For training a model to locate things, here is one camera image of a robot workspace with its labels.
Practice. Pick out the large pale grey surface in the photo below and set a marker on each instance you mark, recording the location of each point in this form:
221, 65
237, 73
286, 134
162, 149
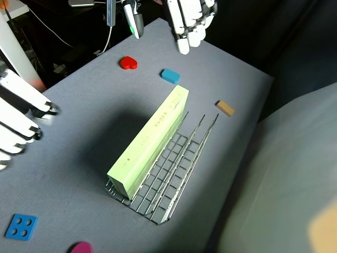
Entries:
276, 171

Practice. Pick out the red heart block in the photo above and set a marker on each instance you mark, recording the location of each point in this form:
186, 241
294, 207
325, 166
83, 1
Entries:
128, 63

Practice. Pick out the teal rounded block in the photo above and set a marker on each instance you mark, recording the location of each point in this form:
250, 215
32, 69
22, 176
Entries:
170, 75

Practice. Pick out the grey slim stick device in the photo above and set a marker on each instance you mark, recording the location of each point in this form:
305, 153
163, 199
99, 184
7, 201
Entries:
110, 13

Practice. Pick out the tan rectangular wooden block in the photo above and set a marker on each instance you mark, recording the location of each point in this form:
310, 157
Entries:
226, 107

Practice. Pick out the pink round block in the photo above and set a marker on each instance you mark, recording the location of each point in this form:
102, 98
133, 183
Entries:
81, 248

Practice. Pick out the grey table cloth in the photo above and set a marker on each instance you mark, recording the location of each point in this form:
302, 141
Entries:
79, 79

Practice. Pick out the white side table top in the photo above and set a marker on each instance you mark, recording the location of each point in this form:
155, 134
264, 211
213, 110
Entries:
15, 6

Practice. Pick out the white slanted post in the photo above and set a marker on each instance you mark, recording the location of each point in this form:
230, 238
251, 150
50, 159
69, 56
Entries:
18, 52

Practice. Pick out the pale yellow blurred object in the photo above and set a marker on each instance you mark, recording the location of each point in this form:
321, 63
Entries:
325, 232

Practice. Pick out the blue square four-hole block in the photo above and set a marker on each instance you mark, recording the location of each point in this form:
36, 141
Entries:
10, 224

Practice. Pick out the silver flat device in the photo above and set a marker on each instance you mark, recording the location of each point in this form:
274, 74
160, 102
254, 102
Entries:
81, 2

